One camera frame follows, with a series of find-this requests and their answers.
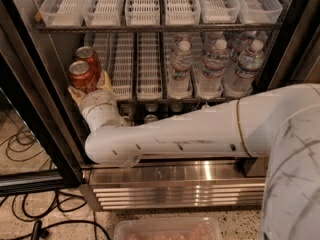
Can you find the left blue pepsi can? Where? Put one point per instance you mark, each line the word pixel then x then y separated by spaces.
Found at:
pixel 150 118

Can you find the top shelf tray six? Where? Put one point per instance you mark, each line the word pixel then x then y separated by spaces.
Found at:
pixel 259 11

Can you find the top shelf tray three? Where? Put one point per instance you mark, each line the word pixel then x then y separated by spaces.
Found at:
pixel 142 12

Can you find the clear plastic floor container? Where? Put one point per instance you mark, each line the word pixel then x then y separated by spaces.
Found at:
pixel 178 228

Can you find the top shelf tray one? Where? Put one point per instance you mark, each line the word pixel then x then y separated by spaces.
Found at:
pixel 62 13

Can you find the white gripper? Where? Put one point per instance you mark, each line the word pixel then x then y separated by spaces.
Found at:
pixel 94 100

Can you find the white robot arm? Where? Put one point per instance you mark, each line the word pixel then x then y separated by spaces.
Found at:
pixel 283 124

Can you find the front middle water bottle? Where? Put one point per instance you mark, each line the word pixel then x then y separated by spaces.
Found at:
pixel 211 69

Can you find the steel fridge bottom grille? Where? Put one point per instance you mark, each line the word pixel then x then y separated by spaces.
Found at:
pixel 173 184

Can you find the red coke can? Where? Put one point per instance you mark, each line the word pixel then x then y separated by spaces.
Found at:
pixel 82 76
pixel 88 54

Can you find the top shelf tray five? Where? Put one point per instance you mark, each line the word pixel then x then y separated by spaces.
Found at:
pixel 219 11

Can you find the empty middle tray right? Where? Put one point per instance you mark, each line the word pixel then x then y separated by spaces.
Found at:
pixel 149 74

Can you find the open fridge glass door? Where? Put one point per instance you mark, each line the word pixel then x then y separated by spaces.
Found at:
pixel 27 86

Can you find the front right water bottle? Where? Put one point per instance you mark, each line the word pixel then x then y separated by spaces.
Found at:
pixel 239 78

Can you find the water bottle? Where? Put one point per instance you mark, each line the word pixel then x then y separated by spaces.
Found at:
pixel 211 69
pixel 180 65
pixel 239 78

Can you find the top shelf tray two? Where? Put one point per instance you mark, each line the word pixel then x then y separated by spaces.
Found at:
pixel 102 12

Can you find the top shelf tray four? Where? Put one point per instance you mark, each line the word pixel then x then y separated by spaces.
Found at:
pixel 182 12

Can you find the front left water bottle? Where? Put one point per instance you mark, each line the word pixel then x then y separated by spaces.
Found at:
pixel 180 65

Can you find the closed right fridge door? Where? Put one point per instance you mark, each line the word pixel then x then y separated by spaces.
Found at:
pixel 293 50

